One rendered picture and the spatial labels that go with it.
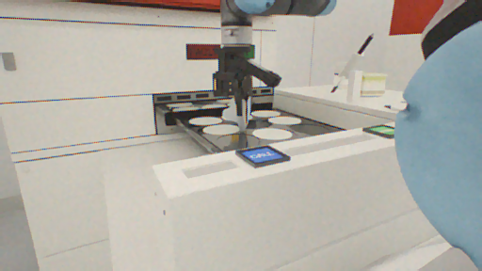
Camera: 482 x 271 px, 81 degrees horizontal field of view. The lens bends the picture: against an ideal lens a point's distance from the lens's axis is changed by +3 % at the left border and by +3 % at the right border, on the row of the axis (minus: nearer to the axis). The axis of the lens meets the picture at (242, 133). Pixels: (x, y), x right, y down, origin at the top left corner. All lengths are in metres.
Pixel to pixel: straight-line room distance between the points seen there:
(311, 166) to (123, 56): 0.66
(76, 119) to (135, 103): 0.16
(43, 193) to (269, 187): 0.74
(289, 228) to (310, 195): 0.05
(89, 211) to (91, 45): 0.49
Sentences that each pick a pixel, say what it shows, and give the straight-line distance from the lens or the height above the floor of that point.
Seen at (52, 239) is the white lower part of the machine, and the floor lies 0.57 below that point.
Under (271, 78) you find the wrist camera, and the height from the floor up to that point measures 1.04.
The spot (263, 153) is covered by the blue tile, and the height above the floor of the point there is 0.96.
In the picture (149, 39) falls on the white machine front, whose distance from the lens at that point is 0.89.
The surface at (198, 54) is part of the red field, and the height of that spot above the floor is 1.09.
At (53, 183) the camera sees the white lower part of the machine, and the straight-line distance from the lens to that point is 0.96.
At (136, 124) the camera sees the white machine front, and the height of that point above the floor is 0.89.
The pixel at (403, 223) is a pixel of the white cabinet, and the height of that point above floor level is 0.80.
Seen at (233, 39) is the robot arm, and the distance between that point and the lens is 0.66.
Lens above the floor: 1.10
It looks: 16 degrees down
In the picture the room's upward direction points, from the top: straight up
